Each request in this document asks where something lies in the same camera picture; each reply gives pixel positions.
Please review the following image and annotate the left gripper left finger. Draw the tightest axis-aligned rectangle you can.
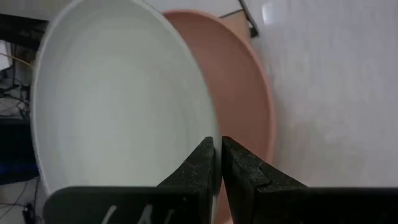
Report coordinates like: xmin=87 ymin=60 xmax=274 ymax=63
xmin=42 ymin=136 xmax=216 ymax=224

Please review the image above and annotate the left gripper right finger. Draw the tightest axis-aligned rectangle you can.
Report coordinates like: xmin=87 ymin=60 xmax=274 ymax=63
xmin=221 ymin=136 xmax=398 ymax=224

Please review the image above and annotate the salmon pink plate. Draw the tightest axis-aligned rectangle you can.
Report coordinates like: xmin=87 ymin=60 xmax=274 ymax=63
xmin=162 ymin=9 xmax=277 ymax=224

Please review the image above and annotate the pale grey plate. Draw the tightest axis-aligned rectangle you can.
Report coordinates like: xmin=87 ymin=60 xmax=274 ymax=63
xmin=29 ymin=0 xmax=223 ymax=224

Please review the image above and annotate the yellow cable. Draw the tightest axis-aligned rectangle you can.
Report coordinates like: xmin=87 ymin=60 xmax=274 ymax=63
xmin=0 ymin=50 xmax=32 ymax=68

